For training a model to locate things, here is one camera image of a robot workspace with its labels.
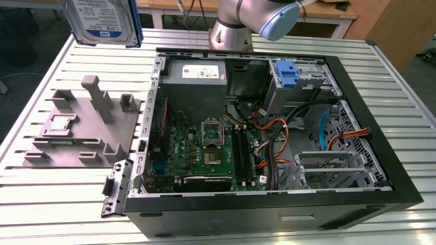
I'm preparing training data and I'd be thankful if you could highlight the hard disk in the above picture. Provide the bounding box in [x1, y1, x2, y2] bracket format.
[57, 0, 143, 49]

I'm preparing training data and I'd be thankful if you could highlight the metal disk bay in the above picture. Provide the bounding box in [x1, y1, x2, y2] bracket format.
[291, 150, 375, 190]

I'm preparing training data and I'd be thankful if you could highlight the metal socket cover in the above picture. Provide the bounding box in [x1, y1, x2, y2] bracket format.
[199, 117, 225, 148]

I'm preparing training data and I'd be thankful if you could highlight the grey power supply unit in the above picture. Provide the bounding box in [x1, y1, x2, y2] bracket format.
[158, 60, 227, 123]

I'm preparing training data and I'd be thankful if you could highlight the CPU socket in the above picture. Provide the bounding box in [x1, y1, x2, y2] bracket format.
[202, 147, 222, 169]

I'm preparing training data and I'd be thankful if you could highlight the black RAM slot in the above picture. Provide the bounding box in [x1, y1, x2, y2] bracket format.
[239, 124, 257, 187]
[230, 124, 247, 187]

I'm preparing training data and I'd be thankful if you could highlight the green motherboard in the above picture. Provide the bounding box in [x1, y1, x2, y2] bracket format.
[142, 109, 269, 193]

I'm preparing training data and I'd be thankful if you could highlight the metal optical drive cage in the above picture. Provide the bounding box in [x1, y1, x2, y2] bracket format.
[263, 58, 343, 118]

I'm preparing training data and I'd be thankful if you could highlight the black graphics card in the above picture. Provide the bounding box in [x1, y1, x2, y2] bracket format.
[173, 175, 234, 193]

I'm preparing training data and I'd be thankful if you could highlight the blue drive latch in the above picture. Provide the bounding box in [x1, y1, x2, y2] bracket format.
[275, 60, 299, 87]

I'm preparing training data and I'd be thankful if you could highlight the black PC case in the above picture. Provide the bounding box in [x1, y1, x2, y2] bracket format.
[122, 46, 423, 238]

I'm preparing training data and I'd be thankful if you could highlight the grey parts rack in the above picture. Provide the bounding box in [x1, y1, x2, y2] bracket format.
[21, 75, 145, 169]

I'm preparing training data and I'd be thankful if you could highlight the green RAM stick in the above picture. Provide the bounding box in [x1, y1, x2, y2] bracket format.
[49, 138, 85, 146]

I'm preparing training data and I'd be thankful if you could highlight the silver CPU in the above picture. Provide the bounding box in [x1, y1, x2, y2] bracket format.
[50, 116, 74, 130]

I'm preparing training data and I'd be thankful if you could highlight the wooden desk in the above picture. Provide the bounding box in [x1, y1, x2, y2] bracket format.
[135, 0, 359, 39]

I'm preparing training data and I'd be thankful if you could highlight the brown wooden cabinet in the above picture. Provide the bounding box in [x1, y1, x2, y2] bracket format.
[345, 0, 436, 72]

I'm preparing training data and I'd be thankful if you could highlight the orange wire bundle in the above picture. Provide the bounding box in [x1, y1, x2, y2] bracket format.
[251, 117, 290, 169]

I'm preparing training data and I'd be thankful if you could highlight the black cable bundle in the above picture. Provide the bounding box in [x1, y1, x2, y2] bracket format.
[263, 95, 345, 191]

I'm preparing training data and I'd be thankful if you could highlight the blue data wire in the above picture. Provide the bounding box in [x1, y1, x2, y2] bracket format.
[318, 100, 341, 153]

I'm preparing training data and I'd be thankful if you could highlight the red yellow power wire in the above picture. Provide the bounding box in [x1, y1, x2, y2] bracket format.
[325, 127, 371, 153]

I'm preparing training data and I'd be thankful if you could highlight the grey hinged case bracket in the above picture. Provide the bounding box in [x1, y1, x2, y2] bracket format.
[101, 158, 134, 218]

